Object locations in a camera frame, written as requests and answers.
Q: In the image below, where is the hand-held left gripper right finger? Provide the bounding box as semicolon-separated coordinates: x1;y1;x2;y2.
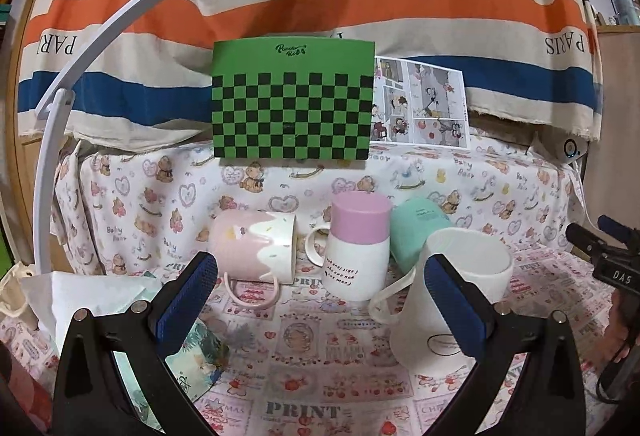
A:
423;254;587;436

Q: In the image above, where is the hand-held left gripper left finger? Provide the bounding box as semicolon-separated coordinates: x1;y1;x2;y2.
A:
52;252;221;436

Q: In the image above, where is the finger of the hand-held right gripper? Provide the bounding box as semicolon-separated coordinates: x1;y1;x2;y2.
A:
598;215;640;243
566;223;609;263

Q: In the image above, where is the white cup with handle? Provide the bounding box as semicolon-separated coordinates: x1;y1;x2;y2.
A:
369;228;515;373

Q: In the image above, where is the mint green cup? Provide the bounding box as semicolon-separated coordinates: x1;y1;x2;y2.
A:
390;197;453;277

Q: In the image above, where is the pink and white mug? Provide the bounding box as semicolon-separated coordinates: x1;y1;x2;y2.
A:
207;210;297;308

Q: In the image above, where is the wooden cabinet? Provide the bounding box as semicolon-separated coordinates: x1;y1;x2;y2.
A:
582;24;640;237

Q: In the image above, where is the white paper sheet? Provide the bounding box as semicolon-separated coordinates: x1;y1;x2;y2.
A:
20;271;166;352

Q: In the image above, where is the bear print cloth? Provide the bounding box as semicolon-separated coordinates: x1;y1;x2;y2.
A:
52;126;588;277

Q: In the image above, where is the lilac and white mug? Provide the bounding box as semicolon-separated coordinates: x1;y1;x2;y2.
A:
305;191;392;302

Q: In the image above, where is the pink printed tablecloth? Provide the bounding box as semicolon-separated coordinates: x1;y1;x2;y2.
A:
0;236;626;436

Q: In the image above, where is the white curved lamp stand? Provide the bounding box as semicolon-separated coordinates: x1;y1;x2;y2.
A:
32;0;240;277

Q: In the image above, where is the comic print sheet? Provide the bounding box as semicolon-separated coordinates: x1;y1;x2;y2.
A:
370;56;472;149

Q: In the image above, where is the green checkered box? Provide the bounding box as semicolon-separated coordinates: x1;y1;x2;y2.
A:
210;36;377;164

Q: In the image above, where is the striped cloth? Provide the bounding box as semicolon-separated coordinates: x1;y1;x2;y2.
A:
17;0;606;144

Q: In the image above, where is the white device with blue ring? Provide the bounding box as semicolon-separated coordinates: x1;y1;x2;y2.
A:
530;126;586;164

